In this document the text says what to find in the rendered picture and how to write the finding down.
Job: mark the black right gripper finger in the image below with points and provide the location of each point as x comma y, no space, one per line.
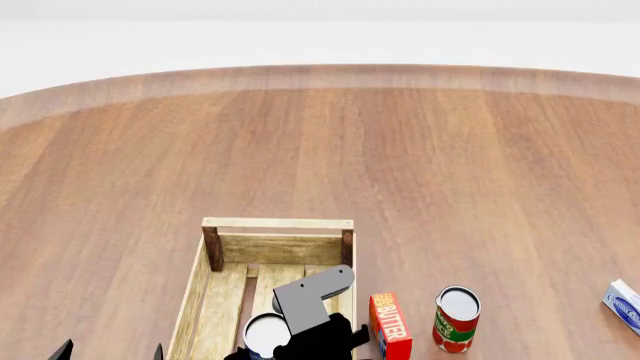
239,354
362,335

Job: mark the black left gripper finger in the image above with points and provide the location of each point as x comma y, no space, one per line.
62,352
158,354

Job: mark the alphabet soup can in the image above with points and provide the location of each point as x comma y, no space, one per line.
265,332

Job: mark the wooden slatted crate tray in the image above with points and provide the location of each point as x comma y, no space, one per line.
225,300

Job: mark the red butter box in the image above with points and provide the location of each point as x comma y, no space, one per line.
392,326

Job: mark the tomato sauce can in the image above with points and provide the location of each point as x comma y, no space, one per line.
457,322

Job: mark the white blue cream cheese box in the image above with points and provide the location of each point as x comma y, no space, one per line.
622,303

